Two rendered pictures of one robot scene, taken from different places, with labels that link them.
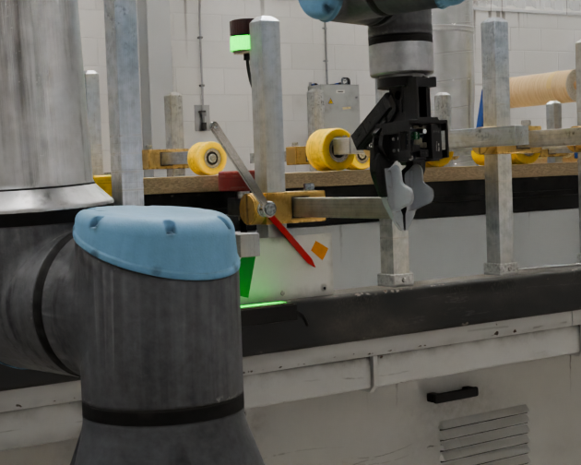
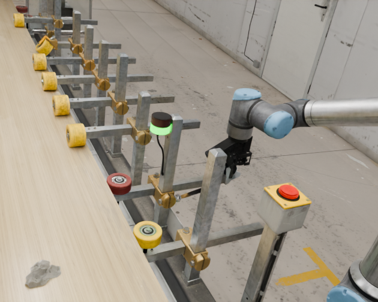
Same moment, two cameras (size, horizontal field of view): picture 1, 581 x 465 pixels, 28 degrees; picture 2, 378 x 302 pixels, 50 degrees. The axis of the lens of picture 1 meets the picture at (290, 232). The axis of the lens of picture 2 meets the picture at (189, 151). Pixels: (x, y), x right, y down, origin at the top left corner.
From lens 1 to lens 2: 2.21 m
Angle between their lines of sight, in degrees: 86
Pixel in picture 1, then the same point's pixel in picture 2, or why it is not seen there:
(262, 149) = (171, 174)
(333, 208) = (195, 184)
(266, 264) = (170, 218)
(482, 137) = (184, 126)
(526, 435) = not seen: hidden behind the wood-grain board
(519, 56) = not seen: outside the picture
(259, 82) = (176, 147)
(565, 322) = not seen: hidden behind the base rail
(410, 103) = (248, 145)
